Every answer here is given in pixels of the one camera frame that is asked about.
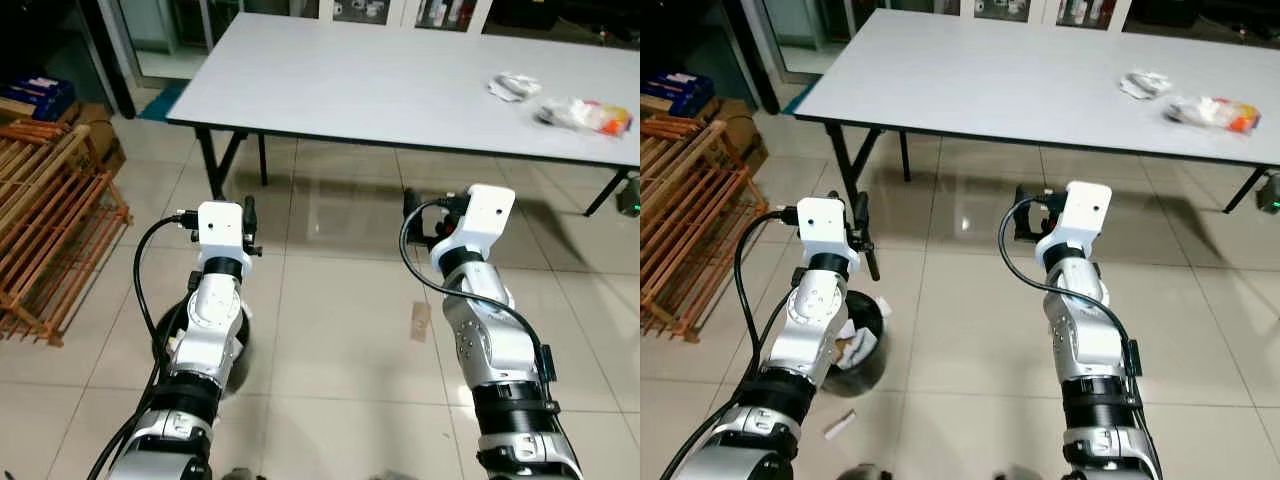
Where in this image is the clear plastic bag with tissue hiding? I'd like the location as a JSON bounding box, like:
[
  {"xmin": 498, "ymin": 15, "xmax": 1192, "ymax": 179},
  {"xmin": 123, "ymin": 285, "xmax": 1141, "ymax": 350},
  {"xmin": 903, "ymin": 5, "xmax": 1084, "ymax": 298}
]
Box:
[
  {"xmin": 535, "ymin": 97, "xmax": 599, "ymax": 132},
  {"xmin": 1165, "ymin": 95, "xmax": 1226, "ymax": 129}
]

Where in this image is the white crumpled paper trash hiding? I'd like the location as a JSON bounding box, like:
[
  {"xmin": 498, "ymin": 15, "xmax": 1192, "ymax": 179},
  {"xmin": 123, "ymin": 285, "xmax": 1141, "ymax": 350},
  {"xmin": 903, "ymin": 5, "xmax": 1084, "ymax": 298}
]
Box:
[{"xmin": 832, "ymin": 318, "xmax": 881, "ymax": 373}]

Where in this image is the blue floor mat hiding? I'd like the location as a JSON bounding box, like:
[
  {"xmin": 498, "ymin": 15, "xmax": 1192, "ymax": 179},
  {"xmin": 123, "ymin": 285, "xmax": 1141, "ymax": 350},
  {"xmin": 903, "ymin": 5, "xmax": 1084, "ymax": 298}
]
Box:
[
  {"xmin": 140, "ymin": 80, "xmax": 189, "ymax": 123},
  {"xmin": 780, "ymin": 80, "xmax": 817, "ymax": 117}
]

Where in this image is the white folding table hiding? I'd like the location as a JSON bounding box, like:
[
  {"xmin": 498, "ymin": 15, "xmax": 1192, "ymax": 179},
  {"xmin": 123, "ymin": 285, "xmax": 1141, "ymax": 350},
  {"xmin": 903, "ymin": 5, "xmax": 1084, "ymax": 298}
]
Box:
[
  {"xmin": 165, "ymin": 12, "xmax": 641, "ymax": 218},
  {"xmin": 795, "ymin": 8, "xmax": 1280, "ymax": 216}
]

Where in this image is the brown cardboard box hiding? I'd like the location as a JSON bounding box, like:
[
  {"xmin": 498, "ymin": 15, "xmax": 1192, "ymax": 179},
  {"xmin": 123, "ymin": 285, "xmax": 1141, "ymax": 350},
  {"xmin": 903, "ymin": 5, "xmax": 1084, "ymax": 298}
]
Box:
[
  {"xmin": 68, "ymin": 100, "xmax": 127, "ymax": 177},
  {"xmin": 712, "ymin": 97, "xmax": 770, "ymax": 177}
]

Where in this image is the white barcode plastic package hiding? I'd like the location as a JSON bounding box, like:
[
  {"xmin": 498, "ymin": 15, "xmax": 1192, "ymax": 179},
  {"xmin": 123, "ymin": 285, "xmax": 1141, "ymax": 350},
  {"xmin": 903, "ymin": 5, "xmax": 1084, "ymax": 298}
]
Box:
[
  {"xmin": 1120, "ymin": 70, "xmax": 1173, "ymax": 101},
  {"xmin": 487, "ymin": 72, "xmax": 542, "ymax": 104}
]

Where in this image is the wooden slatted rack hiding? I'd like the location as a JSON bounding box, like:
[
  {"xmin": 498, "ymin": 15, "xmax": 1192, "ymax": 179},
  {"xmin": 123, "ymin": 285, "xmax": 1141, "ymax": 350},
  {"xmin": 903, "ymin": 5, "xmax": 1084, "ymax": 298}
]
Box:
[
  {"xmin": 640, "ymin": 115, "xmax": 769, "ymax": 343},
  {"xmin": 0, "ymin": 120, "xmax": 133, "ymax": 348}
]

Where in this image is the aluminium framed glass door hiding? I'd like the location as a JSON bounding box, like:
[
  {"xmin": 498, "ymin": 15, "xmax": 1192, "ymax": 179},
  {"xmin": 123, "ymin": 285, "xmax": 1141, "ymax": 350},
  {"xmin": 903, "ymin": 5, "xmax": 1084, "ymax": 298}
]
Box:
[
  {"xmin": 95, "ymin": 0, "xmax": 246, "ymax": 91},
  {"xmin": 735, "ymin": 0, "xmax": 881, "ymax": 86}
]

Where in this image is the white glass-door cabinet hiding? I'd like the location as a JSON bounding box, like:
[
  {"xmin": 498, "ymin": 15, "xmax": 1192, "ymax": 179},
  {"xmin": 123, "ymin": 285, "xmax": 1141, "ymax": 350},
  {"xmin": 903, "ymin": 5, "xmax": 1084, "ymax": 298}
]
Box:
[
  {"xmin": 960, "ymin": 0, "xmax": 1136, "ymax": 31},
  {"xmin": 318, "ymin": 0, "xmax": 496, "ymax": 36}
]

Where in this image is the blue box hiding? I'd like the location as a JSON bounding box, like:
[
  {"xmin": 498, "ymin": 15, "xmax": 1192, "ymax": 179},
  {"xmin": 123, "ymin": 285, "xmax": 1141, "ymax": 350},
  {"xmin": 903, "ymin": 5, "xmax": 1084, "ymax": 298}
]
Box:
[
  {"xmin": 0, "ymin": 76, "xmax": 77, "ymax": 121},
  {"xmin": 640, "ymin": 72, "xmax": 717, "ymax": 118}
]

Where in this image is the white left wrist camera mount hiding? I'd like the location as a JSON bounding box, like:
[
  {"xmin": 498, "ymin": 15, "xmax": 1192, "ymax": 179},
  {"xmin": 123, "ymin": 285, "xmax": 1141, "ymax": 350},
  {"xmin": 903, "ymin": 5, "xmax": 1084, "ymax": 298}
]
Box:
[
  {"xmin": 795, "ymin": 196, "xmax": 852, "ymax": 271},
  {"xmin": 197, "ymin": 201, "xmax": 247, "ymax": 264}
]

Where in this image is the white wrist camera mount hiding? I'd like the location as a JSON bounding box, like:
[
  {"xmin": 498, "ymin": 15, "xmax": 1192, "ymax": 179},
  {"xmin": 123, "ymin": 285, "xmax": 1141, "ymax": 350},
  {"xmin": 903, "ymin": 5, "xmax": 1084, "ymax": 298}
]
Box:
[
  {"xmin": 1035, "ymin": 182, "xmax": 1113, "ymax": 263},
  {"xmin": 432, "ymin": 184, "xmax": 517, "ymax": 271},
  {"xmin": 795, "ymin": 196, "xmax": 852, "ymax": 271},
  {"xmin": 197, "ymin": 201, "xmax": 247, "ymax": 264}
]

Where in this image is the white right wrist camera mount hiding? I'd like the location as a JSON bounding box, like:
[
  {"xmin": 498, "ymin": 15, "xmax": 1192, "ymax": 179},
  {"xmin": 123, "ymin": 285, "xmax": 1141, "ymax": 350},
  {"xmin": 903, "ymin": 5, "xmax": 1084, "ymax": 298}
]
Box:
[
  {"xmin": 1035, "ymin": 182, "xmax": 1113, "ymax": 263},
  {"xmin": 432, "ymin": 184, "xmax": 517, "ymax": 271}
]

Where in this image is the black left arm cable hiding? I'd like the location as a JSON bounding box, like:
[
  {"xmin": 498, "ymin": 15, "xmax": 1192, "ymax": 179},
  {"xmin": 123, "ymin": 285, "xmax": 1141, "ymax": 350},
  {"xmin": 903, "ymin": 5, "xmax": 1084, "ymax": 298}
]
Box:
[
  {"xmin": 660, "ymin": 205, "xmax": 801, "ymax": 480},
  {"xmin": 88, "ymin": 208, "xmax": 201, "ymax": 480}
]

